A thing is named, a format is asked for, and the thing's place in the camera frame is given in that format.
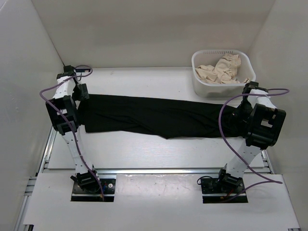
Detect front aluminium table rail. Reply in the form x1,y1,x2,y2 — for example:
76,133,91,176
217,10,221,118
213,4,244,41
97,168,220,175

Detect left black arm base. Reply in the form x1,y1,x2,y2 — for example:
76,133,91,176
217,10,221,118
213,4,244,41
71,175,116,202

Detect black trousers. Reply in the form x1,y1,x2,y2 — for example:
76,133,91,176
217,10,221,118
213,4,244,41
77,94,243,139

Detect beige trousers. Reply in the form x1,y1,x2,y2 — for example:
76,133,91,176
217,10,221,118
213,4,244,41
195,53,250,84

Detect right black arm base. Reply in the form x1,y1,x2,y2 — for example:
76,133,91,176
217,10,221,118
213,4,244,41
196,176,248,204

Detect dark label sticker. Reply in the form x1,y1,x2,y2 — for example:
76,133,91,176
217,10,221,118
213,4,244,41
76,67,92,73

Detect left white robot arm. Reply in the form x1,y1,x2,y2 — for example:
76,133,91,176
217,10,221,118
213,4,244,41
39,65,103,194

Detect white plastic basket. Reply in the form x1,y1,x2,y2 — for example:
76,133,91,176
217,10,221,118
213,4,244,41
191,49,256,98

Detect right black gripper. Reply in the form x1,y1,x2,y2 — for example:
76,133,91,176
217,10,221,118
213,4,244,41
232,99,253,126

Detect left aluminium table rail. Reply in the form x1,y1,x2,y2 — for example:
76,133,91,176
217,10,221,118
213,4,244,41
35,128,57,177

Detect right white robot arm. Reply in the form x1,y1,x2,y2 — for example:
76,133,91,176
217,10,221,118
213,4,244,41
216,81,286,193

